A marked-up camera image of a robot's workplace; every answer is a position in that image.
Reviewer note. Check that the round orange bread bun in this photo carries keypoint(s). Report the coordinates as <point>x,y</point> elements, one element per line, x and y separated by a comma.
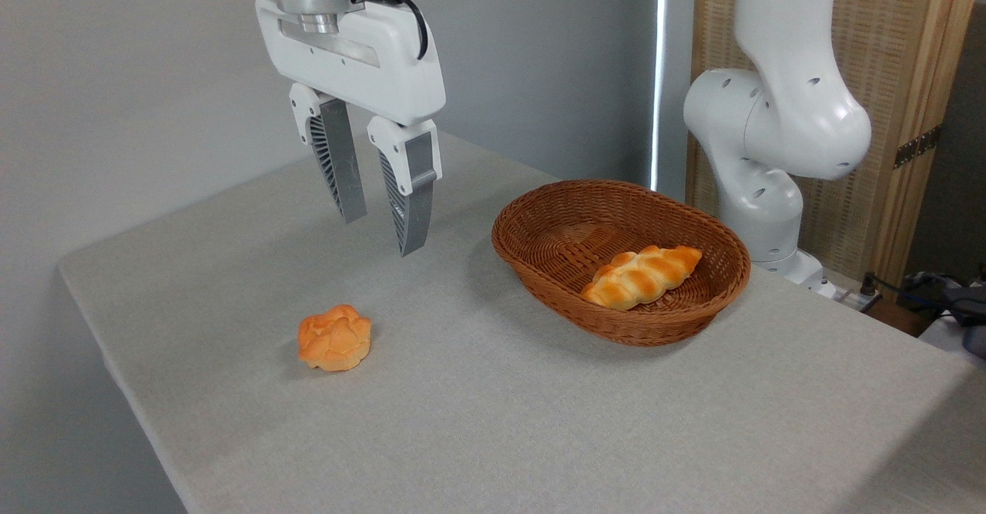
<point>336,338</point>

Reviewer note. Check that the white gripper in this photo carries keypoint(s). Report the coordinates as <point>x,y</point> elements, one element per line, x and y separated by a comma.
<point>385,67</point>

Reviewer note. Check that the brown wicker basket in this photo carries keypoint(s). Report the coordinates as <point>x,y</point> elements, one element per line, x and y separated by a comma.
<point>555,229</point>

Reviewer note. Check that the wooden folding screen woven panel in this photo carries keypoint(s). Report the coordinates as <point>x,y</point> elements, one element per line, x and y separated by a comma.
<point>893,44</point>

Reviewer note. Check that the dark metal screen hinge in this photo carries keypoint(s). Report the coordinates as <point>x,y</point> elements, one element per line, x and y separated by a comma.
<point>917,146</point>

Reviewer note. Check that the braided bread loaf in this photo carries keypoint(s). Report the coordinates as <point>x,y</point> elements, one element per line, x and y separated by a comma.
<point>643,273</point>

